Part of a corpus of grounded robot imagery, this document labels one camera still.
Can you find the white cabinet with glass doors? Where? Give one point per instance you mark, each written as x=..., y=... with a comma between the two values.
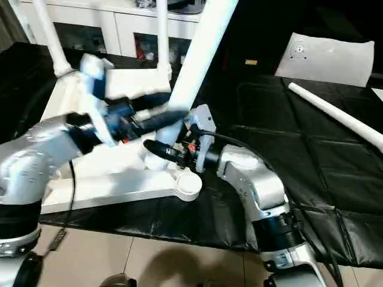
x=114, y=24

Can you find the black work mat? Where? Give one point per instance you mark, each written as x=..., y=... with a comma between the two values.
x=323, y=179

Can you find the white plastic table top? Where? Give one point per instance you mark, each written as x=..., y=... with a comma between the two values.
x=114, y=179

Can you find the white plastic table leg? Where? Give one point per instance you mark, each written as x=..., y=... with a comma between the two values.
x=203, y=48
x=163, y=36
x=341, y=116
x=51, y=36

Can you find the black rice cooker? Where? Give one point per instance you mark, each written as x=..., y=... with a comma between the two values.
x=185, y=5

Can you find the white side table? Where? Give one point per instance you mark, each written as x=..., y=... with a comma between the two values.
x=377, y=94

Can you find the red bottle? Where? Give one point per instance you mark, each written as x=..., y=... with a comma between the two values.
x=139, y=51

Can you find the black robot left foot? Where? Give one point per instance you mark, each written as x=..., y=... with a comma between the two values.
x=118, y=281

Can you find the black cabinet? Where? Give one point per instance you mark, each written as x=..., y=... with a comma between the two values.
x=263, y=27

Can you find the dark tangled clutter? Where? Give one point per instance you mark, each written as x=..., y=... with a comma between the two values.
x=143, y=3

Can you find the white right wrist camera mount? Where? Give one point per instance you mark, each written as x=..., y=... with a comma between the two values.
x=200, y=116

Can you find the white plastic bag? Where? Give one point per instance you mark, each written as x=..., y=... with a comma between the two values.
x=326, y=60

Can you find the small yellow label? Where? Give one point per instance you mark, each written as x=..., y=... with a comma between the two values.
x=251, y=61

